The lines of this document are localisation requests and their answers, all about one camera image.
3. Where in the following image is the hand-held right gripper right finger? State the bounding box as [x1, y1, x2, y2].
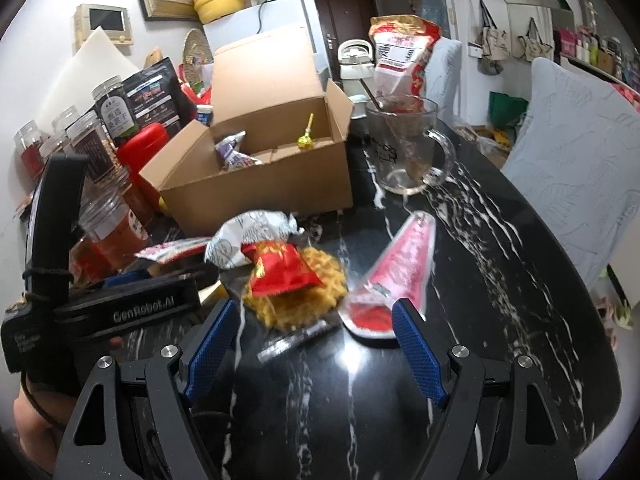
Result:
[391, 297, 576, 480]

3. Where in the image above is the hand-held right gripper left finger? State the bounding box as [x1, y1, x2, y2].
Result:
[52, 299, 241, 480]

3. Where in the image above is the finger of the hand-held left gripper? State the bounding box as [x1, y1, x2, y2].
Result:
[102, 266, 222, 295]

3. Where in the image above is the small red snack packet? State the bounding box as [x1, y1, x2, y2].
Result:
[241, 240, 323, 297]

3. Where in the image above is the white bread packet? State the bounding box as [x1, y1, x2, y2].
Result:
[204, 210, 301, 271]

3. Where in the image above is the clear yellow snack packet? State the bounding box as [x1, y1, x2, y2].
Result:
[241, 244, 349, 363]

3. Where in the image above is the brown cardboard box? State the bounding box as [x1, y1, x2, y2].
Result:
[139, 25, 353, 238]

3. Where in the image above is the purple silver snack packet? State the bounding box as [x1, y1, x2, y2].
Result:
[214, 131, 263, 171]

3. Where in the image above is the person's left hand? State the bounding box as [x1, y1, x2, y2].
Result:
[14, 392, 71, 461]

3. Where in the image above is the red white snack packet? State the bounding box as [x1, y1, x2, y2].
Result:
[134, 237, 216, 265]

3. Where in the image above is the red bottle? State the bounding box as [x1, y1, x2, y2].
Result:
[116, 122, 168, 211]

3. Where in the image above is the cluster of clear food jars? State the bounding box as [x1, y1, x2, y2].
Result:
[14, 75, 153, 281]

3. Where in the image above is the black coffee bag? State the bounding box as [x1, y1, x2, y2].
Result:
[122, 57, 193, 133]

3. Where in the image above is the red plastic bag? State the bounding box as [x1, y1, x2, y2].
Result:
[180, 80, 213, 121]

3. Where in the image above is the glass mug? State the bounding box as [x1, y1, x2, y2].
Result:
[364, 94, 457, 196]

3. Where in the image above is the white foam board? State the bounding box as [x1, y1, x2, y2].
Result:
[37, 27, 146, 126]

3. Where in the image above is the yellow green lollipop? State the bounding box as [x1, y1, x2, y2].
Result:
[297, 114, 316, 152]

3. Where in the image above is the thin dark stirrer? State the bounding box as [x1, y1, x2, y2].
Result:
[360, 77, 417, 182]

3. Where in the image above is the woven straw fan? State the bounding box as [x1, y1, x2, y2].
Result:
[181, 29, 216, 86]

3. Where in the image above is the green bag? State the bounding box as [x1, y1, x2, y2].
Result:
[489, 91, 530, 133]

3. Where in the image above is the white thermos bottle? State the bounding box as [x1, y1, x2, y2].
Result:
[337, 40, 376, 120]

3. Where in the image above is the red white nut bag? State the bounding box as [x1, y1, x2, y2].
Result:
[369, 15, 443, 106]

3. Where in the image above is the yellow pot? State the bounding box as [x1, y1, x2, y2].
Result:
[192, 0, 261, 25]

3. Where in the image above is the white fridge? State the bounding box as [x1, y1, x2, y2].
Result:
[202, 0, 321, 78]

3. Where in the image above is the canvas tote bag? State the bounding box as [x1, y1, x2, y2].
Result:
[475, 0, 511, 75]
[517, 17, 555, 63]

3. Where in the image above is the dark brown door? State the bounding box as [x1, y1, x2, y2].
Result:
[310, 0, 377, 81]

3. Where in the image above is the row of cosmetic bottles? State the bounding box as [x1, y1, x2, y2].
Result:
[557, 25, 640, 86]

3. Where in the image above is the wall intercom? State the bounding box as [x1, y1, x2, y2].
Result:
[74, 4, 136, 47]

